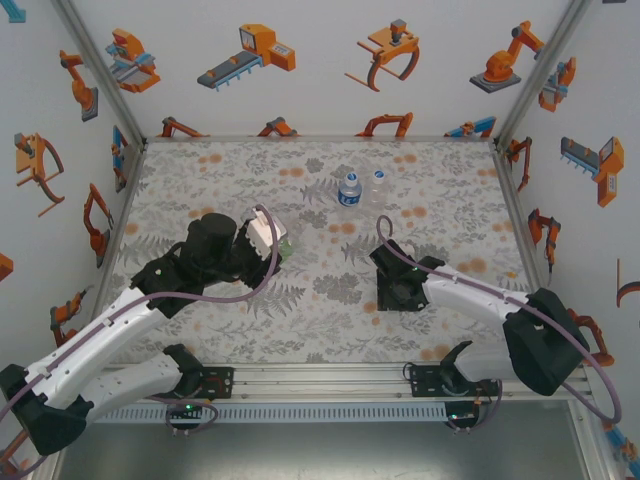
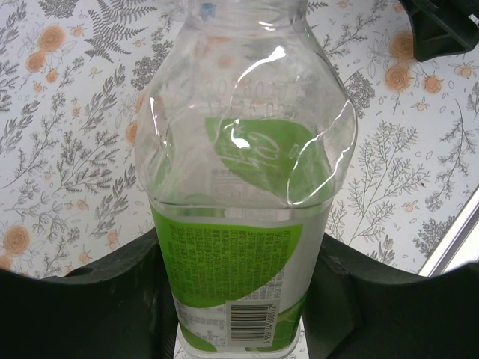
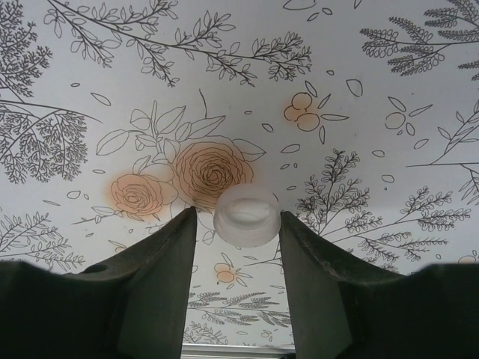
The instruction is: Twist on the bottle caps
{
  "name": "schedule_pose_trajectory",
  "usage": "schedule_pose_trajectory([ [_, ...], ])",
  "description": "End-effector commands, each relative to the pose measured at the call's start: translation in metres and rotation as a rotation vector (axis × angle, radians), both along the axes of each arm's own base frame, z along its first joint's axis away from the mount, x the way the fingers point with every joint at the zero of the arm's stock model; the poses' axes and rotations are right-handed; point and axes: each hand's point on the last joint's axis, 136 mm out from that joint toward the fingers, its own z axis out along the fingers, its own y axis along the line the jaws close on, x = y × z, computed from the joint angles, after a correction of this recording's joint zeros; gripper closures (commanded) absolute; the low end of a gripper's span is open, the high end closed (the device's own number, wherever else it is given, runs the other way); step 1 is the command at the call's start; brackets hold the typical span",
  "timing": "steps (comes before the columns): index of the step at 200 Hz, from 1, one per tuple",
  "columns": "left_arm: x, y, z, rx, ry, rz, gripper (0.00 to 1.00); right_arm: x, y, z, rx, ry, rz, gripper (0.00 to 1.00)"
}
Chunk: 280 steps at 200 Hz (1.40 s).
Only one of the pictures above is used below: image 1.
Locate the aluminium mounting rail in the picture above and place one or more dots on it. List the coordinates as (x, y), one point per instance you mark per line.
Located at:
(320, 382)

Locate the green label plastic bottle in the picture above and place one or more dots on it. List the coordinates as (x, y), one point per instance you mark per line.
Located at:
(286, 249)

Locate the clear unlabelled plastic bottle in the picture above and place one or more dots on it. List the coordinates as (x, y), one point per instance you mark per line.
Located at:
(378, 192)

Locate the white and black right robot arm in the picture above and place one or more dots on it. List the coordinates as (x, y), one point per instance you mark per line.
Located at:
(470, 301)

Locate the controller board green light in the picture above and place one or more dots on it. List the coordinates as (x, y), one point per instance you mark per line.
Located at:
(186, 407)
(462, 415)

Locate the blue label plastic bottle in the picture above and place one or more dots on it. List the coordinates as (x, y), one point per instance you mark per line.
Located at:
(349, 197)

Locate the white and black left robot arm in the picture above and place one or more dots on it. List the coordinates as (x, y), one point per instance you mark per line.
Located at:
(100, 346)

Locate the aluminium frame post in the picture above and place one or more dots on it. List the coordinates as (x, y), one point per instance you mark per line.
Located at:
(100, 70)
(545, 65)

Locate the floral patterned tablecloth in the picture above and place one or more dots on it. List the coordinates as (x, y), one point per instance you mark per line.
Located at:
(300, 165)

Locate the aluminium frame bar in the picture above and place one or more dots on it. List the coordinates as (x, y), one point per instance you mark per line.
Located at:
(131, 190)
(515, 210)
(320, 138)

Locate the Pocari Sweat bottle cap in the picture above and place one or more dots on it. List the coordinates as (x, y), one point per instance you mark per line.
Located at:
(378, 174)

